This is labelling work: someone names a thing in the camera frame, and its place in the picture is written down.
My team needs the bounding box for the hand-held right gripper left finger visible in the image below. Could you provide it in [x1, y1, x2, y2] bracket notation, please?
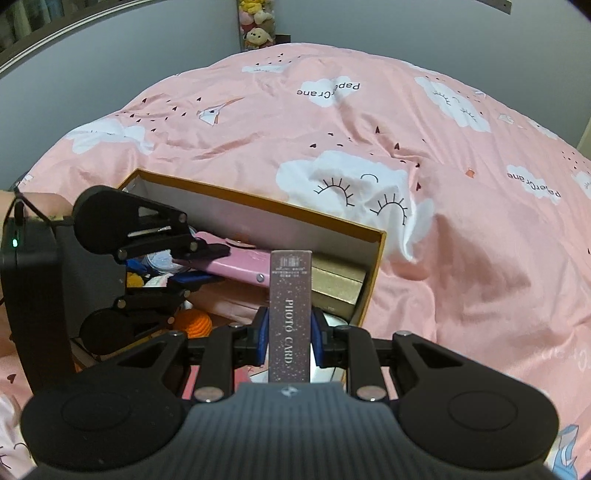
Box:
[117, 307, 271, 403]

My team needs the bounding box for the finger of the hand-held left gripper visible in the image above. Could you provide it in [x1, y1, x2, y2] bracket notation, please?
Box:
[117, 194, 232, 262]
[115, 274, 223, 334]

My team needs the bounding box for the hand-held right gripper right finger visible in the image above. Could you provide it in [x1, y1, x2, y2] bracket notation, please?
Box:
[310, 307, 462, 401]

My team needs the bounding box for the purple glitter card box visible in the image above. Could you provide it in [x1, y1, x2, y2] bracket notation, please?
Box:
[268, 249, 314, 384]

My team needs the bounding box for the pink case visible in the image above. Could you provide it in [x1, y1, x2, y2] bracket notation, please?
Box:
[173, 232, 273, 289]

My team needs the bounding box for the gold box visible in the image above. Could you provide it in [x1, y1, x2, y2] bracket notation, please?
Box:
[310, 265, 368, 306]

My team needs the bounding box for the brown plush bear blue outfit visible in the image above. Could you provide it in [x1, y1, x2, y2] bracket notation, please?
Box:
[126, 258, 148, 288]

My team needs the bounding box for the orange cardboard box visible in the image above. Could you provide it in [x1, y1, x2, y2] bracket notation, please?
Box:
[117, 168, 386, 329]

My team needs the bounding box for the person's left forearm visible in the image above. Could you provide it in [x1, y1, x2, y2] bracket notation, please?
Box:
[0, 189, 75, 223]

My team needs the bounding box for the round blue white tin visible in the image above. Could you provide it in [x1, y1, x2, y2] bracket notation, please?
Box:
[142, 251, 175, 274]

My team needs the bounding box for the orange crochet ball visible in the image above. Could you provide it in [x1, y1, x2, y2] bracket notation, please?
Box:
[178, 308, 213, 340]

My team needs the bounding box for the pink printed blanket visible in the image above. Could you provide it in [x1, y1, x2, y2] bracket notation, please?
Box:
[0, 44, 591, 480]

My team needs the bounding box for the glass door wardrobe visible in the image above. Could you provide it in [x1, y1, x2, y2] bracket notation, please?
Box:
[0, 0, 148, 75]

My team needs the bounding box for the black cable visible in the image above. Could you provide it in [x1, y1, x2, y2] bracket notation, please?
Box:
[9, 182, 75, 228]

